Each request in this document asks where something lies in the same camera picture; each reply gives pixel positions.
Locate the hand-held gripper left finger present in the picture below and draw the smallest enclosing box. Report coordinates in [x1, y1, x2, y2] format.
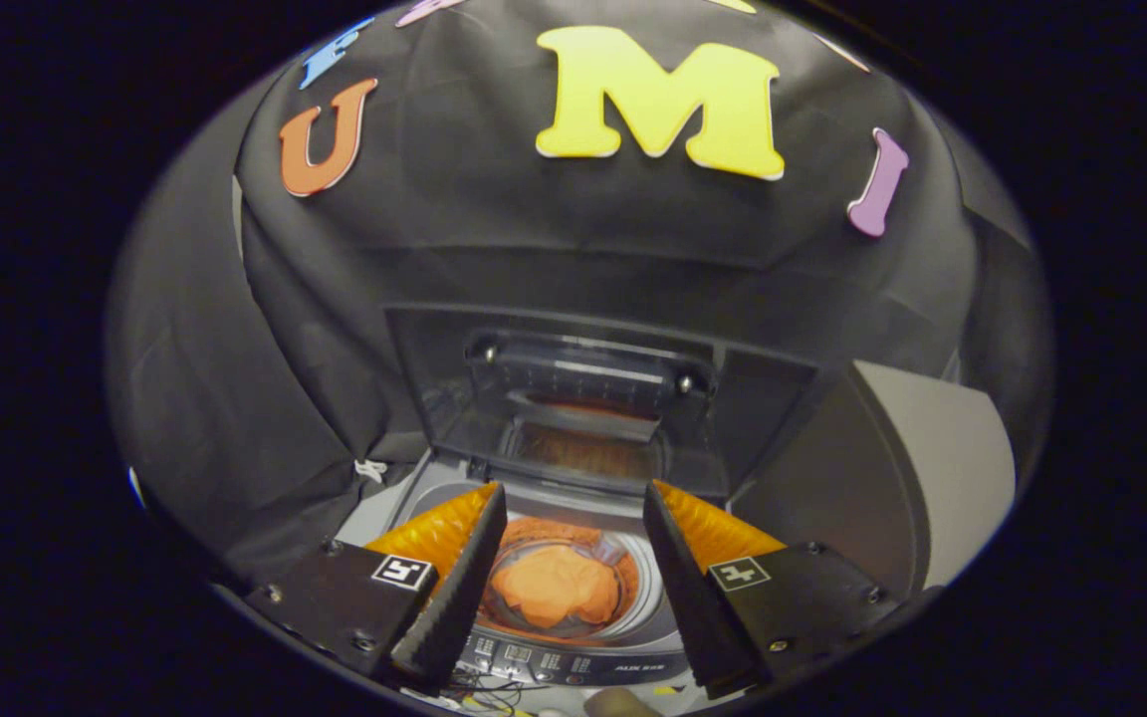
[245, 482, 509, 690]

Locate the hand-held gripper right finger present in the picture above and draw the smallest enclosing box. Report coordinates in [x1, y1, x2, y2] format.
[642, 479, 901, 700]

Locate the orange shirt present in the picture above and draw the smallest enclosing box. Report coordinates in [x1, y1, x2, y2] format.
[490, 545, 622, 628]

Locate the grey washing machine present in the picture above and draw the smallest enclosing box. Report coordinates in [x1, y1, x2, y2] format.
[335, 448, 734, 690]

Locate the dark washing machine lid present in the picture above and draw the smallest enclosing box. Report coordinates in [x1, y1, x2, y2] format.
[384, 304, 819, 501]

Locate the beige cabinet with dark top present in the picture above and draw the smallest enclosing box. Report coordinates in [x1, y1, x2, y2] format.
[731, 360, 1018, 600]

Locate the black backdrop cloth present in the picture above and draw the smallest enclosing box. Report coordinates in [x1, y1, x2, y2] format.
[104, 0, 1052, 589]

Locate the thin black cable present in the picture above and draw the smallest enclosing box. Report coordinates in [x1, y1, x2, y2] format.
[446, 665, 537, 714]

